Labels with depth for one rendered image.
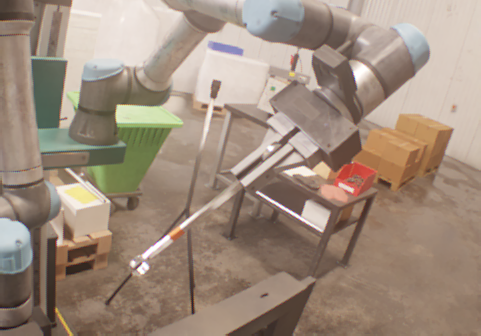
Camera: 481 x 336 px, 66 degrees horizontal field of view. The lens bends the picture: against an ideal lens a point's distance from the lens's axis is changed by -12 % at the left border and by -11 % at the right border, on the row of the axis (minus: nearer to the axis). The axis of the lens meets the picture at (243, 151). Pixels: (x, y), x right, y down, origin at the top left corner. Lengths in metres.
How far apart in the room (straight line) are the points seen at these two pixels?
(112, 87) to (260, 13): 0.70
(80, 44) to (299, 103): 3.73
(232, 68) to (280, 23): 6.76
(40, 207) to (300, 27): 0.51
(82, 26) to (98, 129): 3.04
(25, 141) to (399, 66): 0.58
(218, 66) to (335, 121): 6.76
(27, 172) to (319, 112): 0.47
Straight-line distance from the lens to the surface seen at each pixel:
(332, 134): 0.52
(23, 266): 0.61
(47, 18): 1.24
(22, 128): 0.71
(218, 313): 1.00
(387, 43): 0.59
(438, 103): 10.67
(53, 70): 1.24
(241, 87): 7.33
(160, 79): 1.16
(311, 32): 0.57
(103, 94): 1.17
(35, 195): 0.73
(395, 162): 6.14
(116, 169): 3.34
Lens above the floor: 1.82
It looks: 18 degrees down
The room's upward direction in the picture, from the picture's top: 15 degrees clockwise
